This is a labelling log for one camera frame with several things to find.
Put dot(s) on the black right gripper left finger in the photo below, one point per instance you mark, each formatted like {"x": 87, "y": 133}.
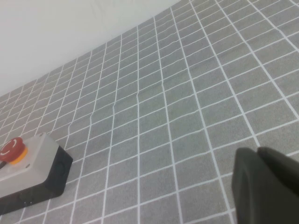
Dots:
{"x": 261, "y": 198}

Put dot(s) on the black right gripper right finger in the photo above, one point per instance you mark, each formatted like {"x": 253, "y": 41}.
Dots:
{"x": 282, "y": 164}

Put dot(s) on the grey black push-button control box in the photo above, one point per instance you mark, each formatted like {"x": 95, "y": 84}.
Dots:
{"x": 39, "y": 163}

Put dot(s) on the red mushroom emergency stop button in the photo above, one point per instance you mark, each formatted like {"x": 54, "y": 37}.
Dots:
{"x": 10, "y": 149}

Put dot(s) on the grey white-grid tablecloth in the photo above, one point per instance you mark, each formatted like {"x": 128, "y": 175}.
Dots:
{"x": 163, "y": 112}

